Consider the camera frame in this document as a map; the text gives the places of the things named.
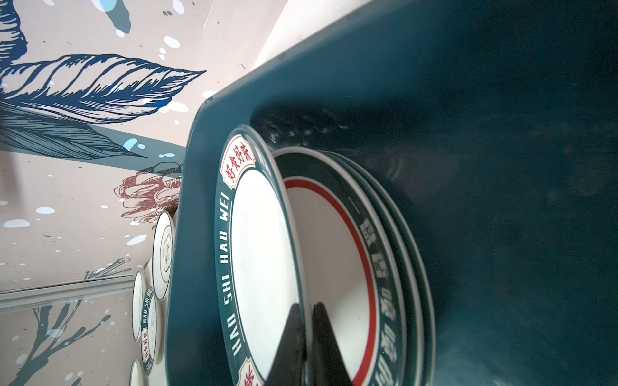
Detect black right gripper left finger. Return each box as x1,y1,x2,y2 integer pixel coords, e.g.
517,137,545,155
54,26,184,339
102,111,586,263
265,303,306,386

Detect dark teal plastic bin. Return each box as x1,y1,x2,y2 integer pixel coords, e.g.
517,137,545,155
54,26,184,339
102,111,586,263
167,1,617,385

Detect aluminium horizontal frame bar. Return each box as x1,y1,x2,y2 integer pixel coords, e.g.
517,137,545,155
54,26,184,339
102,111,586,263
1,276,134,312

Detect large green rim plate back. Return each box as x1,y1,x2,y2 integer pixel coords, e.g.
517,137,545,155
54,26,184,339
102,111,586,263
214,125,307,385

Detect white clover plate left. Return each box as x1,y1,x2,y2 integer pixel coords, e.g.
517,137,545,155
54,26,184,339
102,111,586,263
129,360,146,386

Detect small green rim plate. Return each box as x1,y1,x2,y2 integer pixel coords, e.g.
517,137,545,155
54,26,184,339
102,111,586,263
140,287,160,377

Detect white clover plate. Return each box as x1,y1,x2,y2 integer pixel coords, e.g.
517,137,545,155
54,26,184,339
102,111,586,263
131,271,146,341
129,360,146,386

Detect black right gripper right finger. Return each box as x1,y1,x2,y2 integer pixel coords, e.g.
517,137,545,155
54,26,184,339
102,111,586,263
311,302,352,386

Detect white clover plate right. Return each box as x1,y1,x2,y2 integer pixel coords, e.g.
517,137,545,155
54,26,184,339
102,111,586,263
131,271,146,341

